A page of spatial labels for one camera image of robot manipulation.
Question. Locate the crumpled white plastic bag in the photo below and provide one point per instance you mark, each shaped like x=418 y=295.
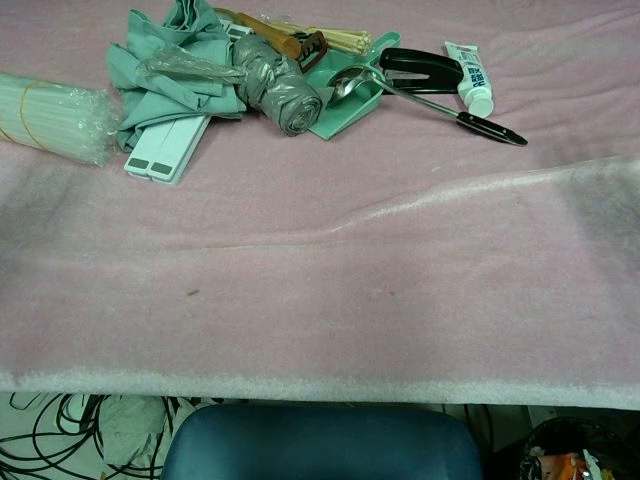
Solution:
x=132 y=430

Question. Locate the blue chair backrest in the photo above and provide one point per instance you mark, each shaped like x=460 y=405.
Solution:
x=322 y=442

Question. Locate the pink foam sheet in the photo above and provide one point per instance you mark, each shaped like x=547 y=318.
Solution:
x=320 y=260

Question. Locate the clear plastic bag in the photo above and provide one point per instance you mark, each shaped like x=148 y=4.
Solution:
x=190 y=67

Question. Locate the white toothpaste tube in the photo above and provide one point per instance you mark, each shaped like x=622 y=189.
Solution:
x=472 y=72

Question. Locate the bundle of wooden sticks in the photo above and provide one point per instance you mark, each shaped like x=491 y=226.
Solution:
x=345 y=40

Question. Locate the teal green cloth garment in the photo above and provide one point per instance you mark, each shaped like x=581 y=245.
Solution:
x=170 y=70

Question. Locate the brown hair claw clip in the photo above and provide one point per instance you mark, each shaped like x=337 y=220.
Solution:
x=312 y=50

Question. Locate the black stapler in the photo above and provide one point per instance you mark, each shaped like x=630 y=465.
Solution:
x=425 y=70

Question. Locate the black trash bag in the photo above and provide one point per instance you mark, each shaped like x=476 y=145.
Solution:
x=580 y=450

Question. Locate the mint green plastic dustpan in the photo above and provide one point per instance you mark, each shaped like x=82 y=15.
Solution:
x=350 y=112

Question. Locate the grey garbage bag roll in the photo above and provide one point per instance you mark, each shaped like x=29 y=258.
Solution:
x=282 y=87

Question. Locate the bundle of white straws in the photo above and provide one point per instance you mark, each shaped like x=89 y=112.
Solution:
x=45 y=115

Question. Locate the white folding stand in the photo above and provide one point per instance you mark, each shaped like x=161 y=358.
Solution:
x=167 y=150

